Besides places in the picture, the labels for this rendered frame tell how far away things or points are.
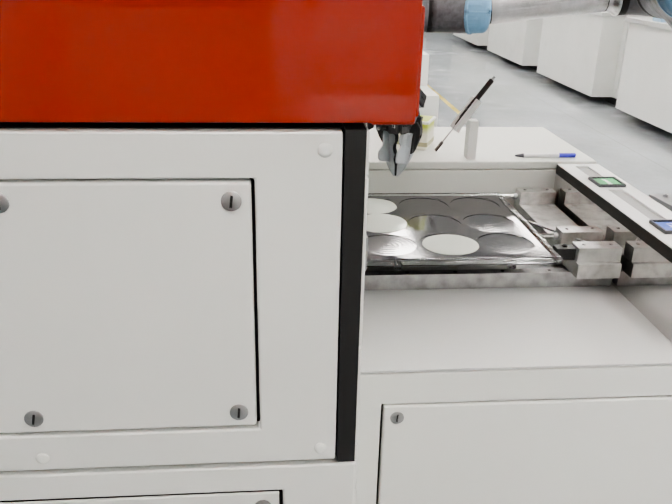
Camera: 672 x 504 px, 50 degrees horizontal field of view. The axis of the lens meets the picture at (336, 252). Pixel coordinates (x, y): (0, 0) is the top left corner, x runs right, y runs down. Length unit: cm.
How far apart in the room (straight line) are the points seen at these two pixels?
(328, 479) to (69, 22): 58
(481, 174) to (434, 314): 49
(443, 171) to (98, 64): 102
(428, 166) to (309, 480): 88
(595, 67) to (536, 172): 629
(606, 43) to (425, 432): 700
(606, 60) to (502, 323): 683
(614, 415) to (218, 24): 84
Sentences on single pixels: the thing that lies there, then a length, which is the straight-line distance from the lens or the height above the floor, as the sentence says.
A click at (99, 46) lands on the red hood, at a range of 73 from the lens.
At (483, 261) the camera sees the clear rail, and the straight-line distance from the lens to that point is 126.
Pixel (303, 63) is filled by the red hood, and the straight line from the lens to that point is 71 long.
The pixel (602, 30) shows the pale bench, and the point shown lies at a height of 73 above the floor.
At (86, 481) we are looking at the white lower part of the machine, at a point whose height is 80.
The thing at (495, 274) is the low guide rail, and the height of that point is 85.
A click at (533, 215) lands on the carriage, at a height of 88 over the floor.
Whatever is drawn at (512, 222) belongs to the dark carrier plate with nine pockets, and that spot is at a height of 90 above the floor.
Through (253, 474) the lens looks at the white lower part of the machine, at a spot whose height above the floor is 81.
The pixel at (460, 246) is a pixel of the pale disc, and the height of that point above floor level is 90.
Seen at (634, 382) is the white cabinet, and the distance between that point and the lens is 121.
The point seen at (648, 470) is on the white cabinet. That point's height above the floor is 62.
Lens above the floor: 138
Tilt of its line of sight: 22 degrees down
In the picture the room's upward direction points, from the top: 1 degrees clockwise
